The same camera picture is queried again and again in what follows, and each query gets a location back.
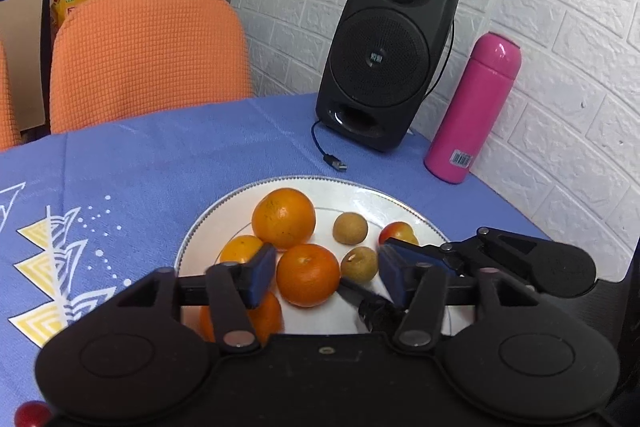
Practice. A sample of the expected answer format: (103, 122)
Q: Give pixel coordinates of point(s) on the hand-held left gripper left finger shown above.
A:
(262, 277)

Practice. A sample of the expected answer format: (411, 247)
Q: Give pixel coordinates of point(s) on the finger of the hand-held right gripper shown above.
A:
(500, 247)
(375, 309)

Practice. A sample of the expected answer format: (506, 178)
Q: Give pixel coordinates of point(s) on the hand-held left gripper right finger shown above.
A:
(395, 282)

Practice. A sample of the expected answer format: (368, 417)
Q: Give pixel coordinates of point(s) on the small orange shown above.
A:
(240, 249)

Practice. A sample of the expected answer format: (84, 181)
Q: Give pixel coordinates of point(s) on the mandarin orange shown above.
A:
(267, 317)
(308, 275)

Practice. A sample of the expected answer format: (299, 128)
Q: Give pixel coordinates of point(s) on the tan longan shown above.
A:
(359, 263)
(350, 228)

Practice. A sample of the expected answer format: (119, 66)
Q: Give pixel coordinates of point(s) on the red yellow plum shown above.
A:
(397, 234)

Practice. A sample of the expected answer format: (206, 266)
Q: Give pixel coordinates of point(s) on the white plate with blue rim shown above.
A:
(325, 194)

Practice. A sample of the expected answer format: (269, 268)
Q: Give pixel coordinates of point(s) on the pink thermos bottle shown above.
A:
(475, 107)

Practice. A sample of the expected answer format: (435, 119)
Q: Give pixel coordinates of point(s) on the blue printed tablecloth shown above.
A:
(150, 167)

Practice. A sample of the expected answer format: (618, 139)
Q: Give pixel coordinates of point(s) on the black speaker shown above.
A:
(380, 52)

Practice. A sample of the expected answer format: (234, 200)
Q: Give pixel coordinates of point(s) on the orange chair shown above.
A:
(7, 107)
(145, 57)

